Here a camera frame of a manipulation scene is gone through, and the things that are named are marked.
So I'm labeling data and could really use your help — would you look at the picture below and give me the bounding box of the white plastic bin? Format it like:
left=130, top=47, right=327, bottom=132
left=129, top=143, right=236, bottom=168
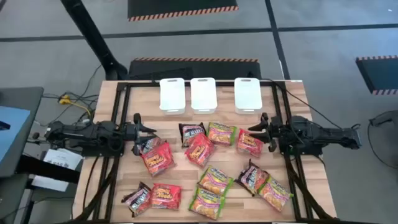
left=233, top=77, right=263, bottom=115
left=190, top=77, right=218, bottom=115
left=159, top=77, right=187, bottom=115

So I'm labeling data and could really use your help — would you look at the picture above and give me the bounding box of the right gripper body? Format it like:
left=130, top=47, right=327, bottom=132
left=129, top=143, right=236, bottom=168
left=271, top=117, right=282, bottom=147

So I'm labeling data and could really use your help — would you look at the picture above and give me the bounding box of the yellow power plug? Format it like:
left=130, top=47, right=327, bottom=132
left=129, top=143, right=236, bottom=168
left=58, top=94, right=93, bottom=118

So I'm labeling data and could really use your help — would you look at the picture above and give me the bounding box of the black desk leg bar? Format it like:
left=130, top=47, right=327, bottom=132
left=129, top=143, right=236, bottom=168
left=16, top=154, right=81, bottom=185

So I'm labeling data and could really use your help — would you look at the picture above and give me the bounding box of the blue sheet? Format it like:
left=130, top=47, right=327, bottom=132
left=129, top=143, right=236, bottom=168
left=0, top=105, right=32, bottom=163

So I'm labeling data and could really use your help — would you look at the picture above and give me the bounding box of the black mat striped edge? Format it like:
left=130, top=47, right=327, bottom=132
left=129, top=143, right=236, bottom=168
left=127, top=0, right=239, bottom=22
left=355, top=55, right=398, bottom=96
left=127, top=57, right=262, bottom=81

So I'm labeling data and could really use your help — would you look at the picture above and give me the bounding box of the white plain paper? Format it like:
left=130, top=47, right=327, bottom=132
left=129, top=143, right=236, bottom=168
left=30, top=175, right=70, bottom=193

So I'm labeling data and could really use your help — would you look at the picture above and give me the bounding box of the black cable bundle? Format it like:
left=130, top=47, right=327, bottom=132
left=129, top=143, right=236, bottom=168
left=73, top=155, right=121, bottom=222
left=284, top=155, right=338, bottom=222

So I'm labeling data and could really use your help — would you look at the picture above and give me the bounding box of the red Saucy Noodle pack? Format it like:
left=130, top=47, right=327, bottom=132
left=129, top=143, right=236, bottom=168
left=184, top=133, right=216, bottom=168
left=150, top=182, right=182, bottom=211
left=236, top=128, right=264, bottom=158
left=141, top=142, right=176, bottom=177

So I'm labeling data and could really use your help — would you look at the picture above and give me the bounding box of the dark chair base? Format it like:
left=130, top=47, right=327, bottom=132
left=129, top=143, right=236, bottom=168
left=369, top=110, right=398, bottom=128

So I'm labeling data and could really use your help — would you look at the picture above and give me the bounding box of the white printed paper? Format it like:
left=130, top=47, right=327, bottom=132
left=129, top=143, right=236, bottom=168
left=42, top=148, right=84, bottom=171

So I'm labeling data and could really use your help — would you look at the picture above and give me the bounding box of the dark grey desk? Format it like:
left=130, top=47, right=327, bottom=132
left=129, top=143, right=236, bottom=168
left=0, top=86, right=45, bottom=179

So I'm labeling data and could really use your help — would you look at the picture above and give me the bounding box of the black Fire Noodle pack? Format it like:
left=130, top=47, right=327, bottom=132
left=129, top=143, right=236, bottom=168
left=121, top=181, right=152, bottom=218
left=178, top=122, right=206, bottom=148
left=234, top=159, right=270, bottom=197
left=136, top=136, right=167, bottom=156

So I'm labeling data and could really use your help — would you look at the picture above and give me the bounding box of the black camera stand pole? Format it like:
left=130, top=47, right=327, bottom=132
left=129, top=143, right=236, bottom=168
left=60, top=0, right=129, bottom=81

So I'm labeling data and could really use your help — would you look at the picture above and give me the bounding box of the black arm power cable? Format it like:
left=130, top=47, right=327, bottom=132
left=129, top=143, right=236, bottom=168
left=262, top=78, right=361, bottom=131

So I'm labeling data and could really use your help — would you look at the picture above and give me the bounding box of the green Maruchan noodle pack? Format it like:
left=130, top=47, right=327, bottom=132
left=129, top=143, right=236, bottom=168
left=206, top=121, right=238, bottom=147
left=188, top=187, right=225, bottom=221
left=257, top=175, right=294, bottom=213
left=197, top=165, right=234, bottom=197

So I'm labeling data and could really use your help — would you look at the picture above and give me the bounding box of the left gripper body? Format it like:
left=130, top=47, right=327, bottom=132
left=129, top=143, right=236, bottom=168
left=123, top=123, right=137, bottom=146

